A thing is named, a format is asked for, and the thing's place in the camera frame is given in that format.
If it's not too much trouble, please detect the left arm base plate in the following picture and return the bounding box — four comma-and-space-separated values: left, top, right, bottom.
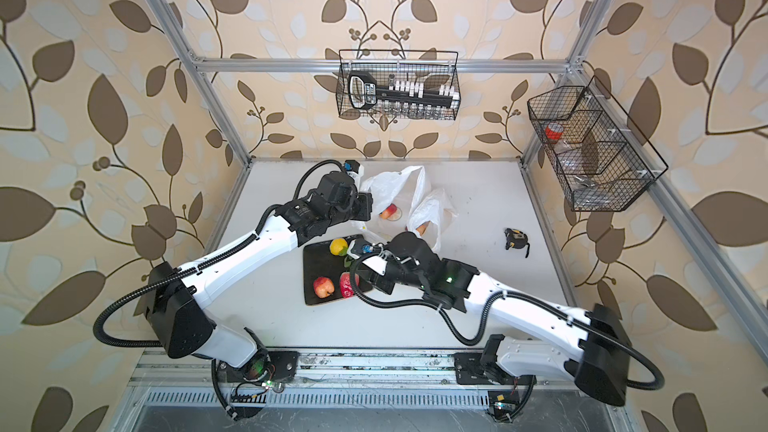
214, 349, 300, 384

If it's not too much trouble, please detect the white plastic bag lemon print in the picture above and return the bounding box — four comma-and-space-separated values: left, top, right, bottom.
352, 165, 458, 253

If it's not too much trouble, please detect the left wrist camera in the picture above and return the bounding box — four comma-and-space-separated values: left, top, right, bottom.
343, 160, 361, 175

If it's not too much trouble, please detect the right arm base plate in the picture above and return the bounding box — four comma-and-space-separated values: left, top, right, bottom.
453, 352, 537, 387

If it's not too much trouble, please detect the small yellow fake lemon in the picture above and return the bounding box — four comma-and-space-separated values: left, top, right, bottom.
329, 238, 349, 257

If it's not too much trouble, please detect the red fake apple large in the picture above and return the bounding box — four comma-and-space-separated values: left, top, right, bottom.
313, 276, 336, 299

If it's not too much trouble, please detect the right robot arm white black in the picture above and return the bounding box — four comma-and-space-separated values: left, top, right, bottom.
347, 232, 665, 406

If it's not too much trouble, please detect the black square tray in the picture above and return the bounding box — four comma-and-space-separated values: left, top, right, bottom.
302, 235, 361, 306

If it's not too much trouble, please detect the black wire basket wall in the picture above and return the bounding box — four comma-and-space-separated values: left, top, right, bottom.
335, 48, 462, 121
527, 77, 668, 212

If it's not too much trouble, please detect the black wire basket back wall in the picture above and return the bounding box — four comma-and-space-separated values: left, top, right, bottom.
335, 48, 462, 121

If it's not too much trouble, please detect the black wire basket right wall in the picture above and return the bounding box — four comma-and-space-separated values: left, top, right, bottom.
527, 77, 668, 212

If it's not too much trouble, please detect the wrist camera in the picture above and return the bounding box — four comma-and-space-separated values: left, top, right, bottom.
343, 160, 361, 175
347, 238, 375, 259

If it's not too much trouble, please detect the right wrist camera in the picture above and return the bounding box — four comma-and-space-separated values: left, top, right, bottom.
347, 238, 375, 259

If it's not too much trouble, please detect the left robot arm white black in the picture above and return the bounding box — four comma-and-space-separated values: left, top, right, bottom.
92, 160, 373, 369

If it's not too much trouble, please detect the red capped clear bottle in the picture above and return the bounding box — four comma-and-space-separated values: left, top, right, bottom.
544, 122, 575, 154

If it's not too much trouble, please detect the black socket tool set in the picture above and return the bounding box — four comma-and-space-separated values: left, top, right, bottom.
345, 71, 461, 111

